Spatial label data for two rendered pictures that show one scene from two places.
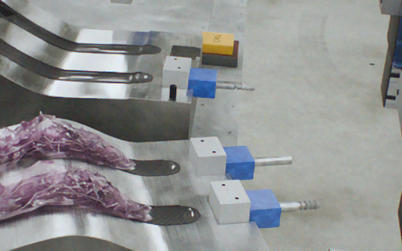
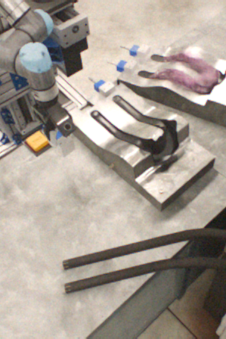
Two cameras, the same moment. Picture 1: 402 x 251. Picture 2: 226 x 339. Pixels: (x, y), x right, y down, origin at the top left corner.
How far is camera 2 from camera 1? 2.08 m
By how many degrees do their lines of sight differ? 86
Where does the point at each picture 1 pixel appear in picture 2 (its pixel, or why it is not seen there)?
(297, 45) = not seen: outside the picture
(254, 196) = (135, 49)
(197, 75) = (103, 84)
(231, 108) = not seen: hidden behind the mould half
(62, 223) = (193, 49)
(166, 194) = (152, 64)
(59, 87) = (145, 108)
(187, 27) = (18, 176)
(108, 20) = (43, 204)
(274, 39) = not seen: outside the picture
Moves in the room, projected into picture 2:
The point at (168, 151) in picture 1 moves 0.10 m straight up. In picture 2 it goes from (134, 79) to (134, 58)
